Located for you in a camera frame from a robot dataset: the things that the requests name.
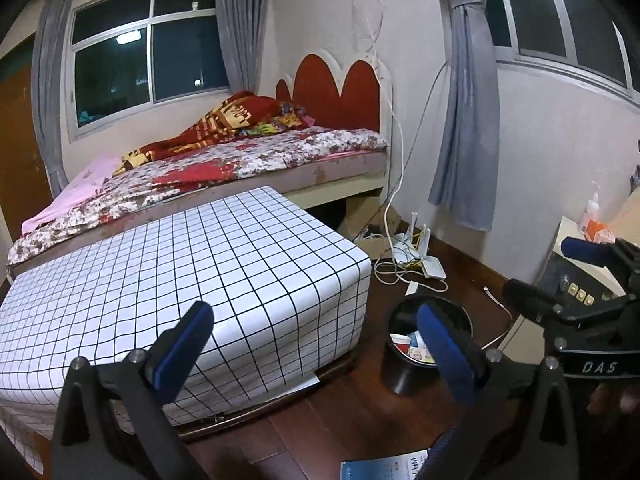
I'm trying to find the thin white charging cable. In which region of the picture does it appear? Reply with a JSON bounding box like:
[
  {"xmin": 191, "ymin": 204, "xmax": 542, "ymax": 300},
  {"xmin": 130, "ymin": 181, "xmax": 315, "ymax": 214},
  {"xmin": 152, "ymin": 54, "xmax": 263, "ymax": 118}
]
[{"xmin": 480, "ymin": 285, "xmax": 513, "ymax": 351}]

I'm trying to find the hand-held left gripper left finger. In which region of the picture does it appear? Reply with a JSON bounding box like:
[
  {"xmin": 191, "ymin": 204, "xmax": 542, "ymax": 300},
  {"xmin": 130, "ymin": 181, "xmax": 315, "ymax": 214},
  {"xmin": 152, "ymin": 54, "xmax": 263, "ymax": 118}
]
[{"xmin": 50, "ymin": 301, "xmax": 216, "ymax": 480}]

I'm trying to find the brown wooden door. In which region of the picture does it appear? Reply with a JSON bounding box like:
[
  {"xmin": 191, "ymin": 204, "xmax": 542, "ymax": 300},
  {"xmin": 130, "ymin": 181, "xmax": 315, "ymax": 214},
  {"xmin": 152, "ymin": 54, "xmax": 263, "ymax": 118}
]
[{"xmin": 0, "ymin": 55, "xmax": 53, "ymax": 241}]

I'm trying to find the red white paper cup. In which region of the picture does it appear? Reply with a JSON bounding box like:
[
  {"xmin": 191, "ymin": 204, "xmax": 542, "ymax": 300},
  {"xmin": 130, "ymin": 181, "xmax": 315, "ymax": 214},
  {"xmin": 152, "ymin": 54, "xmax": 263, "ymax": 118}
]
[{"xmin": 390, "ymin": 332, "xmax": 413, "ymax": 361}]

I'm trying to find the pink cloth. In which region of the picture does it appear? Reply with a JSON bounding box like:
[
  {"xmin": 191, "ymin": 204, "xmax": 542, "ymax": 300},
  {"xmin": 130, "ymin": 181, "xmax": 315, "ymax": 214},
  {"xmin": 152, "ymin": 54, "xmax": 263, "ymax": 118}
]
[{"xmin": 20, "ymin": 155, "xmax": 123, "ymax": 236}]

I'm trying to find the black plastic bucket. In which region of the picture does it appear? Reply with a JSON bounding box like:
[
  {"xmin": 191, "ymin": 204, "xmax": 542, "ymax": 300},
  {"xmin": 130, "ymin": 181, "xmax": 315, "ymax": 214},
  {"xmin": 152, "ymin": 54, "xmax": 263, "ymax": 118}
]
[{"xmin": 381, "ymin": 296, "xmax": 473, "ymax": 396}]

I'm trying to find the corner white framed window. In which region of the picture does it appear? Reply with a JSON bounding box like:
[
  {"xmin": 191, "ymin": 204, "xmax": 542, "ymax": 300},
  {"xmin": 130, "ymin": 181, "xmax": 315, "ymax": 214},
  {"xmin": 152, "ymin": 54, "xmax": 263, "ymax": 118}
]
[{"xmin": 487, "ymin": 0, "xmax": 640, "ymax": 103}]

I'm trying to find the blue white booklet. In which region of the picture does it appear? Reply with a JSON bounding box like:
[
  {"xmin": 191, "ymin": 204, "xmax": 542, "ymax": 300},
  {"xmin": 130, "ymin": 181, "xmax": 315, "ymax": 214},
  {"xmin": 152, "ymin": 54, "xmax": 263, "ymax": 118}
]
[{"xmin": 340, "ymin": 449, "xmax": 431, "ymax": 480}]

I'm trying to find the floral bedsheet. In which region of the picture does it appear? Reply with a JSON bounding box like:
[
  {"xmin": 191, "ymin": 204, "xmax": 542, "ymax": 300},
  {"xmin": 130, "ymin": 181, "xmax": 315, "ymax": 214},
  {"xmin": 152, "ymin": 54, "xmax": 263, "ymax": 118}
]
[{"xmin": 7, "ymin": 127, "xmax": 390, "ymax": 266}]

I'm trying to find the clear pump bottle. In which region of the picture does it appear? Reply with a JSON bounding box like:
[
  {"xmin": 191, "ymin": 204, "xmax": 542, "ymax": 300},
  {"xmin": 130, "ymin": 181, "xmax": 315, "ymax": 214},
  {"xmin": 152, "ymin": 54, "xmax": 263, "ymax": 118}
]
[{"xmin": 579, "ymin": 180, "xmax": 603, "ymax": 236}]

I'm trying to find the tied grey curtain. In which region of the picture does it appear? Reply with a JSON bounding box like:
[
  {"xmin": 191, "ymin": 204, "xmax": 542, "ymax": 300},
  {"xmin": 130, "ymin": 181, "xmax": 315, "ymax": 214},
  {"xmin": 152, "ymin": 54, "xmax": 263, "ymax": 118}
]
[{"xmin": 425, "ymin": 0, "xmax": 501, "ymax": 233}]

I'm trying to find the thick white power cable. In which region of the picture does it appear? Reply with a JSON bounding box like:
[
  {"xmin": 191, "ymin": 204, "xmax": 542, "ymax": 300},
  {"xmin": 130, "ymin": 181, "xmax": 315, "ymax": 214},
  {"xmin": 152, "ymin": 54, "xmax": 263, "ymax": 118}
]
[{"xmin": 350, "ymin": 0, "xmax": 448, "ymax": 293}]

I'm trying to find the orange white box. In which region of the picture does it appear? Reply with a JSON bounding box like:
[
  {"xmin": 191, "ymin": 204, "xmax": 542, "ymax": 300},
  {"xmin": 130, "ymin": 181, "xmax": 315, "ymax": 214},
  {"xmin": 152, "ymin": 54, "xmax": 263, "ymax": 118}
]
[{"xmin": 582, "ymin": 220, "xmax": 618, "ymax": 246}]

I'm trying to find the dark wooden table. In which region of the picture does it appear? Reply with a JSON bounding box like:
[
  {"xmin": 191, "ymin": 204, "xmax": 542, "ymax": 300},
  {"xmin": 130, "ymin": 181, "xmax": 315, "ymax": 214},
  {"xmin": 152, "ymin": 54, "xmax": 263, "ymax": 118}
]
[{"xmin": 170, "ymin": 345, "xmax": 361, "ymax": 443}]

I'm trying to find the flat white router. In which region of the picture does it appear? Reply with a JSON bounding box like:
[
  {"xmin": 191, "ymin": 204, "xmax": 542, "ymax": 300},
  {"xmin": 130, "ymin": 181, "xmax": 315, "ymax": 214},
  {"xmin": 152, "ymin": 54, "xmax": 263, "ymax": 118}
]
[{"xmin": 421, "ymin": 255, "xmax": 447, "ymax": 280}]

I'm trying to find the thin grey cable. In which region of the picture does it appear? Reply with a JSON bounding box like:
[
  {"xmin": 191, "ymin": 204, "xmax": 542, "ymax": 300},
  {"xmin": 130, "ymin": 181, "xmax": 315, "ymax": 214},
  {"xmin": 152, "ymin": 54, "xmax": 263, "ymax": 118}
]
[{"xmin": 357, "ymin": 60, "xmax": 451, "ymax": 241}]

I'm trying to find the brown cardboard box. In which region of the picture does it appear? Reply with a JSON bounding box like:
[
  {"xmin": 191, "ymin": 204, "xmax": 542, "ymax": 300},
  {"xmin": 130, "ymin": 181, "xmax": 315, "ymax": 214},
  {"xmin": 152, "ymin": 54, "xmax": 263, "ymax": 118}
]
[{"xmin": 345, "ymin": 195, "xmax": 401, "ymax": 243}]

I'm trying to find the person's right hand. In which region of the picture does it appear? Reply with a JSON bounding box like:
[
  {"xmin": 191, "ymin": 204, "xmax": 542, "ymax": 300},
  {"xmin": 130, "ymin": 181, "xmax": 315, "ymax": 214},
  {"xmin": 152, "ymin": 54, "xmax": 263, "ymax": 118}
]
[{"xmin": 582, "ymin": 382, "xmax": 640, "ymax": 418}]

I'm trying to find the large white framed window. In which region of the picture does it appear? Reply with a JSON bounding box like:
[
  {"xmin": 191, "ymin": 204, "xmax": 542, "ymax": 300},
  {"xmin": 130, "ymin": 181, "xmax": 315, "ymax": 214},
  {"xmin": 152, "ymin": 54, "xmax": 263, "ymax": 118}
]
[{"xmin": 62, "ymin": 0, "xmax": 236, "ymax": 143}]

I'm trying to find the yellow network cable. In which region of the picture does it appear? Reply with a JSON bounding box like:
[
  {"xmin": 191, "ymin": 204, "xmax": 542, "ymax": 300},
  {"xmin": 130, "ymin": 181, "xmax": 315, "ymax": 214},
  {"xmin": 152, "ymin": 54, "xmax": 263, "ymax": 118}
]
[{"xmin": 400, "ymin": 227, "xmax": 433, "ymax": 266}]

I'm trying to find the red printed blanket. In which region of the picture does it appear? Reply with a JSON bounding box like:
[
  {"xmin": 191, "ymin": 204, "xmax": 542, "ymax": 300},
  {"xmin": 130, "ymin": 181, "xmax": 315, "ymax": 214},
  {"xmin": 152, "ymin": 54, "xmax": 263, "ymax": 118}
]
[{"xmin": 112, "ymin": 91, "xmax": 316, "ymax": 178}]

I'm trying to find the white bed with red headboard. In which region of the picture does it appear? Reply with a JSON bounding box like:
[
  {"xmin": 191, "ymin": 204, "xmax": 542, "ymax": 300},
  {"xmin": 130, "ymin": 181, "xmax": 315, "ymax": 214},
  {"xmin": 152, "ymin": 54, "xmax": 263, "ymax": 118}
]
[{"xmin": 7, "ymin": 49, "xmax": 393, "ymax": 281}]

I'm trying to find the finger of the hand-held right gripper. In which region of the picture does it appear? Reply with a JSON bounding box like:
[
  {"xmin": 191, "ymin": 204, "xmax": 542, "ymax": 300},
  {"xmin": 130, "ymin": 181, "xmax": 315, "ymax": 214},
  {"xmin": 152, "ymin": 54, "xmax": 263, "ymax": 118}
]
[
  {"xmin": 560, "ymin": 236, "xmax": 640, "ymax": 291},
  {"xmin": 501, "ymin": 277, "xmax": 636, "ymax": 332}
]

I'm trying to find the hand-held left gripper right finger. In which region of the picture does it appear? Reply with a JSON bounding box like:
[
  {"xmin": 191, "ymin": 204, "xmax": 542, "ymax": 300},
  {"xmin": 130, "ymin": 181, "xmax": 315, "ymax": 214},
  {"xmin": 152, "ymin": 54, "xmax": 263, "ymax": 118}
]
[{"xmin": 416, "ymin": 301, "xmax": 578, "ymax": 480}]

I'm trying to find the upright white router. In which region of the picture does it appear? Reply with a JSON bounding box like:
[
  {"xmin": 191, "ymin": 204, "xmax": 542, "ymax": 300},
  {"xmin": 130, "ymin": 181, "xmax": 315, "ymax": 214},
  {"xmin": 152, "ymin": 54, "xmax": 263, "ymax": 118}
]
[{"xmin": 392, "ymin": 212, "xmax": 433, "ymax": 266}]

